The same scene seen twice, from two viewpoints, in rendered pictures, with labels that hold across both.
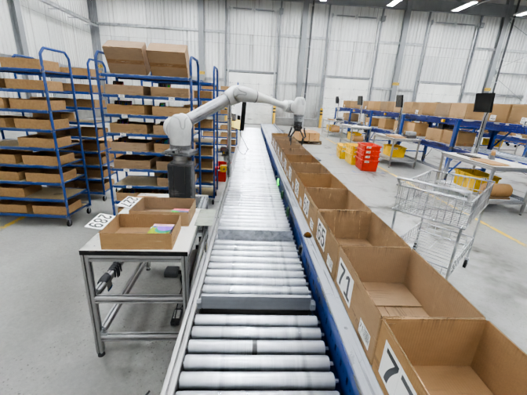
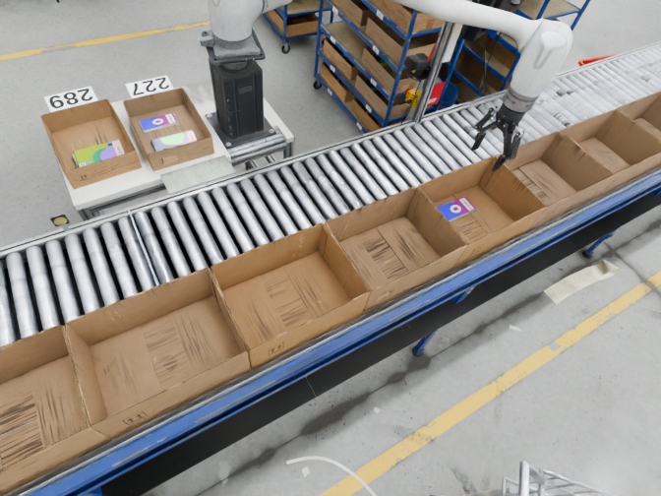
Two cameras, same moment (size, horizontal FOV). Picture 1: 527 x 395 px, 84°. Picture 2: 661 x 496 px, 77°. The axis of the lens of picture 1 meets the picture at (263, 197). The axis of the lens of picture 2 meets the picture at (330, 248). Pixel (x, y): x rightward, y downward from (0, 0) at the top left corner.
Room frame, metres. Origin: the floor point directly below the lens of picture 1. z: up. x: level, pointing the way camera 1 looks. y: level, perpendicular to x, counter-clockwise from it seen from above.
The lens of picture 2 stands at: (1.74, -0.94, 2.12)
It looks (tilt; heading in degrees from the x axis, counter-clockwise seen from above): 55 degrees down; 54
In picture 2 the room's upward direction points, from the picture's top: 11 degrees clockwise
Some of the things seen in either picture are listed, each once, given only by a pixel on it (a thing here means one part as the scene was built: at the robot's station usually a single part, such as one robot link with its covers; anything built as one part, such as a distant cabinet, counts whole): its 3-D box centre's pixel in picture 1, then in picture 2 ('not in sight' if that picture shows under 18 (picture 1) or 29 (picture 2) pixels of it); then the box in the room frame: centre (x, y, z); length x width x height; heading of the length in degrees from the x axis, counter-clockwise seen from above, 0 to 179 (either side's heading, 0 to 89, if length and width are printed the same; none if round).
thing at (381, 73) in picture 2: (177, 179); (396, 66); (3.42, 1.06, 0.59); 0.40 x 0.30 x 0.10; 91
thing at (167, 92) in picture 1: (173, 92); not in sight; (3.41, 1.06, 1.59); 0.40 x 0.30 x 0.10; 93
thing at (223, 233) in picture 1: (255, 236); (148, 258); (1.63, 0.04, 0.76); 0.46 x 0.01 x 0.09; 93
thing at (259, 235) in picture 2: (253, 215); (254, 225); (2.05, 0.06, 0.72); 0.52 x 0.05 x 0.05; 93
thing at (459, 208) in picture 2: not in sight; (455, 210); (2.79, -0.28, 0.89); 0.16 x 0.07 x 0.02; 3
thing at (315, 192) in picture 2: (253, 201); (321, 201); (2.38, 0.08, 0.72); 0.52 x 0.05 x 0.05; 93
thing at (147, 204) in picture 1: (165, 211); (168, 127); (1.88, 0.68, 0.80); 0.38 x 0.28 x 0.10; 94
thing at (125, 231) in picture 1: (143, 230); (91, 141); (1.56, 0.70, 0.80); 0.38 x 0.28 x 0.10; 96
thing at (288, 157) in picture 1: (300, 167); (473, 211); (2.79, -0.35, 0.96); 0.39 x 0.29 x 0.17; 3
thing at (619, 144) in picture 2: (290, 152); (602, 154); (3.58, -0.30, 0.96); 0.39 x 0.29 x 0.17; 3
